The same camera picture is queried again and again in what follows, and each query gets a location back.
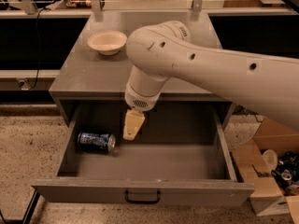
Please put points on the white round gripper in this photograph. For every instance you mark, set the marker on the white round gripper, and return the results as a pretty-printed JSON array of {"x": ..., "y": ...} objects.
[{"x": 139, "y": 102}]

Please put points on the blue pepsi can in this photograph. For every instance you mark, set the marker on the blue pepsi can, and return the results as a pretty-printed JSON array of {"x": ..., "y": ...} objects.
[{"x": 103, "y": 142}]

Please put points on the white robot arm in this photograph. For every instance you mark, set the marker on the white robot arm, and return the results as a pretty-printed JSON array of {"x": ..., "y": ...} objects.
[{"x": 268, "y": 85}]

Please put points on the grey cabinet with counter top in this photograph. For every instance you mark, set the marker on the grey cabinet with counter top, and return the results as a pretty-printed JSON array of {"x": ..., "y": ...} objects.
[{"x": 95, "y": 82}]

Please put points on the grey open top drawer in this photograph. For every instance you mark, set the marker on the grey open top drawer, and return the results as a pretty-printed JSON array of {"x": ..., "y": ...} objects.
[{"x": 189, "y": 164}]

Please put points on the white bowl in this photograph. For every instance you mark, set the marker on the white bowl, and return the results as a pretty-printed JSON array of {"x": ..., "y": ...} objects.
[{"x": 107, "y": 42}]

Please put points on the white plastic lid in box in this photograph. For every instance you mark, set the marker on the white plastic lid in box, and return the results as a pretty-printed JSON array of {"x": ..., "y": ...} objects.
[{"x": 271, "y": 158}]

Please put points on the cardboard box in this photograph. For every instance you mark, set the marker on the cardboard box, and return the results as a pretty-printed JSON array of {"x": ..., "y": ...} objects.
[{"x": 267, "y": 198}]

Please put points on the cans in cardboard box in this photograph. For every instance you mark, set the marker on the cans in cardboard box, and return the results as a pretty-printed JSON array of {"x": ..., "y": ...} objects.
[{"x": 287, "y": 171}]

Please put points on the black drawer handle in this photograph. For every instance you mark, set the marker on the black drawer handle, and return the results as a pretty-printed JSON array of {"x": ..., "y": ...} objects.
[{"x": 142, "y": 198}]

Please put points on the wall power outlet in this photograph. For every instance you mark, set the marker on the wall power outlet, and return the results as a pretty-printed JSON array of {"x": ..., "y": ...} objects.
[{"x": 23, "y": 84}]

